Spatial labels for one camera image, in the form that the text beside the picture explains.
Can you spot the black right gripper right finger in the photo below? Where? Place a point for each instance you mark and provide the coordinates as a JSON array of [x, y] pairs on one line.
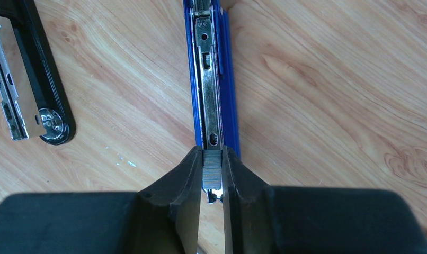
[[262, 218]]

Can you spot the black stapler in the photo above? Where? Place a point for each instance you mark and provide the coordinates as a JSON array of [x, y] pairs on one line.
[[33, 98]]

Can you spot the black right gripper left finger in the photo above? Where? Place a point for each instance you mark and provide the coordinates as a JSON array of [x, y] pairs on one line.
[[161, 218]]

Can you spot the blue stapler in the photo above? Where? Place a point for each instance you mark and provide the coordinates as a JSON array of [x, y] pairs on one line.
[[212, 80]]

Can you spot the silver staple strip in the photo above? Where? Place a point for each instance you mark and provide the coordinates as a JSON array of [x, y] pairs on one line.
[[212, 169]]

